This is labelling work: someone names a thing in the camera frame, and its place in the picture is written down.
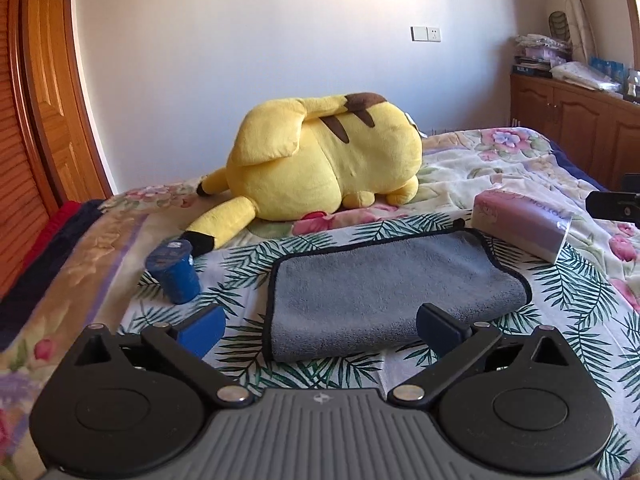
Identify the blue box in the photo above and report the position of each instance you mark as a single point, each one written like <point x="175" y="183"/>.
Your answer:
<point x="607" y="67"/>

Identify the white plastic bag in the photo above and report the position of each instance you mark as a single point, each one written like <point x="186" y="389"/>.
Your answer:
<point x="582" y="74"/>

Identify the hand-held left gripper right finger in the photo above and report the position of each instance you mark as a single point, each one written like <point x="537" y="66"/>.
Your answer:
<point x="440" y="330"/>

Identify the blue bed sheet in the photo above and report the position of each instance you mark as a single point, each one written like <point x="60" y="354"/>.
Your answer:
<point x="575" y="165"/>

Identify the white wall socket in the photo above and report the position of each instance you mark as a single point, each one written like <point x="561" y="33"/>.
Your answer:
<point x="426" y="34"/>

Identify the yellow plush toy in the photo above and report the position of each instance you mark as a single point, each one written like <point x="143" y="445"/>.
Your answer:
<point x="310" y="170"/>

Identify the wooden louvre wardrobe door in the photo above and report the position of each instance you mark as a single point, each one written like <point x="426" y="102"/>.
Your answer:
<point x="15" y="160"/>

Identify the leaf print white sheet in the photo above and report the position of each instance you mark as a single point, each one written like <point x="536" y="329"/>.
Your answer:
<point x="240" y="270"/>

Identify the patterned curtain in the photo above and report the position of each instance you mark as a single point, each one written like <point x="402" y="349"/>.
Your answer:
<point x="580" y="10"/>

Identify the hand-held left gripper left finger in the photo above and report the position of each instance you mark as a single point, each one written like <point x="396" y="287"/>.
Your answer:
<point x="202" y="332"/>

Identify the grey towel with black trim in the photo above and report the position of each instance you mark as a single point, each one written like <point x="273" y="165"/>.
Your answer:
<point x="380" y="285"/>

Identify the wooden cabinet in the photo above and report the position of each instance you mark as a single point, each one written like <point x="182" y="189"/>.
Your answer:
<point x="575" y="125"/>

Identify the pink wrapped tissue pack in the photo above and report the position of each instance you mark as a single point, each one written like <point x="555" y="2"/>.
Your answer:
<point x="520" y="222"/>

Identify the dark woven fan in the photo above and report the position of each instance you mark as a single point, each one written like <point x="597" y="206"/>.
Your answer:
<point x="559" y="25"/>

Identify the stack of books and bags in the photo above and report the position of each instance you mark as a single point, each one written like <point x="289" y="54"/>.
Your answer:
<point x="537" y="55"/>

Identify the red cloth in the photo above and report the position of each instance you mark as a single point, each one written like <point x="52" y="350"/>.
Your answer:
<point x="50" y="232"/>

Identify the floral blanket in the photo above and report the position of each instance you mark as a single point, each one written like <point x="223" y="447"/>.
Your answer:
<point x="500" y="160"/>

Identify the blue plastic cup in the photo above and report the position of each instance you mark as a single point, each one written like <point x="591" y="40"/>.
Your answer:
<point x="175" y="275"/>

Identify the dark blue blanket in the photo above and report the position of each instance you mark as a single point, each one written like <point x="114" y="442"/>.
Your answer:
<point x="35" y="280"/>

